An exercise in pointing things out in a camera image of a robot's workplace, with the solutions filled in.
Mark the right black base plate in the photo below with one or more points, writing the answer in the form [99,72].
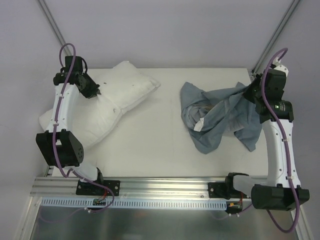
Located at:
[222,190]

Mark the aluminium mounting rail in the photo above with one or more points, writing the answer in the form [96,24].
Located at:
[171,188]

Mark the right aluminium frame post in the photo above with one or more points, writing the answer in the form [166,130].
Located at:
[288,14]

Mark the aluminium frame post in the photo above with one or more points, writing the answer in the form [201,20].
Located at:
[288,14]
[66,47]

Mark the blue beige striped pillowcase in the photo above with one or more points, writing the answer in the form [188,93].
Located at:
[208,115]

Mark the white pillow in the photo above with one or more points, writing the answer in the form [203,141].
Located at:
[122,88]

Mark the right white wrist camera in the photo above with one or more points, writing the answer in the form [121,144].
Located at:
[277,65]

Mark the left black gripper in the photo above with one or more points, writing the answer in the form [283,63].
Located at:
[91,87]

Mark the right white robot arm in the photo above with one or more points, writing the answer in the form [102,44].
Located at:
[282,190]

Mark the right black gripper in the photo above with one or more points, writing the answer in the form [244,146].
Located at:
[252,90]

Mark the slotted white cable duct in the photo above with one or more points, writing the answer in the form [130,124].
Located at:
[127,203]

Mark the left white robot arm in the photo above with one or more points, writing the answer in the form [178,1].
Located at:
[58,145]

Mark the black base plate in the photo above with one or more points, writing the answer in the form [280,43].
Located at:
[99,188]
[222,190]

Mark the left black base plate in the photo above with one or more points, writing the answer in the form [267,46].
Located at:
[99,188]

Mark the left aluminium frame post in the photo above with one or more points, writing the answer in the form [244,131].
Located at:
[66,47]

